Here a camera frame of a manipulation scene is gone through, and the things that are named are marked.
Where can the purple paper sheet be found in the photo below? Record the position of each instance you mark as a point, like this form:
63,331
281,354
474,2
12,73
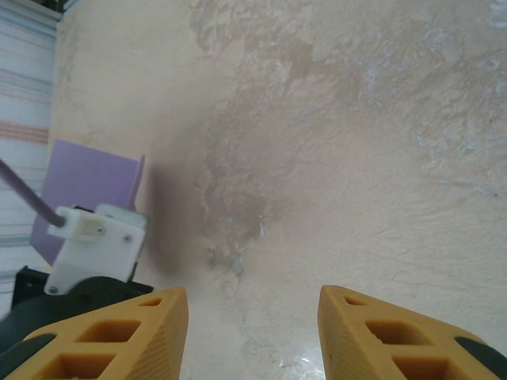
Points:
87,174

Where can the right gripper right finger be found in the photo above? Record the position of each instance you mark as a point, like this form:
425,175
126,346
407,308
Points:
376,356

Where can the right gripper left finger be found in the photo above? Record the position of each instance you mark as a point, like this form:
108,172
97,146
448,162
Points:
119,356

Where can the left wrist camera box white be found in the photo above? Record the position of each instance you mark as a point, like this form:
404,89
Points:
99,245

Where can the ribbed translucent side panel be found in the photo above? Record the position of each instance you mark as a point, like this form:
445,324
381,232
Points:
24,79

